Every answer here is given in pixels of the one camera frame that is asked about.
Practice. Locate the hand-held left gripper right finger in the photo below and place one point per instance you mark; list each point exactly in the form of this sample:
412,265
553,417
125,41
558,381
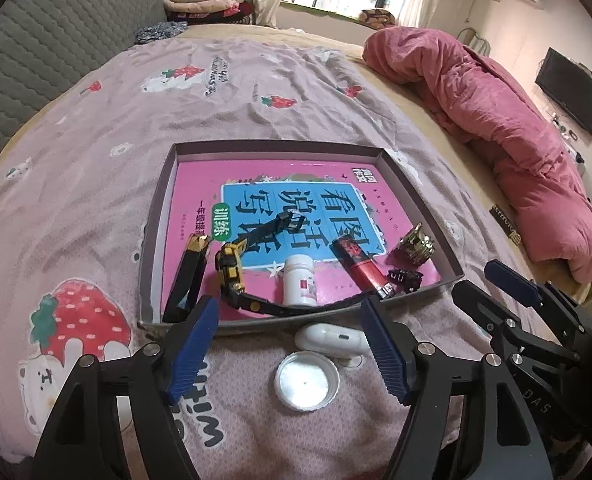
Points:
383,355

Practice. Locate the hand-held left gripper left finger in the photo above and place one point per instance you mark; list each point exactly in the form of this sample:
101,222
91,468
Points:
193,352

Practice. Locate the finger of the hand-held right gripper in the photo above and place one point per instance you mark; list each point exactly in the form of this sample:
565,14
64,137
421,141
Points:
483,307
513,282

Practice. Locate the black faceted lipstick gold cap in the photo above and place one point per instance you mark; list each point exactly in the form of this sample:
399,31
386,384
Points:
186,280

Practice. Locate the small black hair clip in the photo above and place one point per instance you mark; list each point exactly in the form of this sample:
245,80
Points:
405,280

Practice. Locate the red lighter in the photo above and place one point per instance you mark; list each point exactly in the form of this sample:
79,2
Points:
363,267

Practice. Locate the black yellow wristwatch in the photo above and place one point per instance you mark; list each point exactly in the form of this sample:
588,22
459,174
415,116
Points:
231,265

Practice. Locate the dark shallow cardboard box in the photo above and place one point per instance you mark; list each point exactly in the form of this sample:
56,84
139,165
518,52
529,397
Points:
151,260

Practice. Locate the white pill bottle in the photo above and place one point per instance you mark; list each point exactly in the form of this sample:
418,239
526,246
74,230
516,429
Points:
298,285

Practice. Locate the white earbuds case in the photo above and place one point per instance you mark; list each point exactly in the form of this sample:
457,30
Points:
326,337

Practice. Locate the black gold strip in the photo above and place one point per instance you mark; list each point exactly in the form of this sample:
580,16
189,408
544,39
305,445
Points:
504,222

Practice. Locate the white jar lid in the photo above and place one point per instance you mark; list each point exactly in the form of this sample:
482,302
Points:
306,382

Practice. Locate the silver faceted jar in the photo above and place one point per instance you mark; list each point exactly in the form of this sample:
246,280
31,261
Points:
418,245

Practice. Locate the pink book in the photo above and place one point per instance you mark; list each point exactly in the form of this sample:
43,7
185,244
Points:
196,185

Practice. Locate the pink quilt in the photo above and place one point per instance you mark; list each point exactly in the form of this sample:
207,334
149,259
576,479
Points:
500,110

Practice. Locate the pink strawberry printed blanket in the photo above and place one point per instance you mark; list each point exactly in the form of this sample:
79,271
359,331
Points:
101,160

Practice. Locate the metal chair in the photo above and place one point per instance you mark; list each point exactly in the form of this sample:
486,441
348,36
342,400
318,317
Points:
478,40

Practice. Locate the brown patterned cushion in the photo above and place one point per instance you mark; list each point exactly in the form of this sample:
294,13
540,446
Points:
375,17

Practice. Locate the blue patterned cloth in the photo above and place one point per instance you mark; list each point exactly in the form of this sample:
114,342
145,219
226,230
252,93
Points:
158,32

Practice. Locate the pink folded blanket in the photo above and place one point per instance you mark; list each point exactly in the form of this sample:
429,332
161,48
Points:
201,6

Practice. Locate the grey quilted headboard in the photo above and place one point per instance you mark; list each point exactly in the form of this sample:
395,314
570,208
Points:
41,25

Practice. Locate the black wall television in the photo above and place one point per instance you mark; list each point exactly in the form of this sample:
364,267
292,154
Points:
570,90

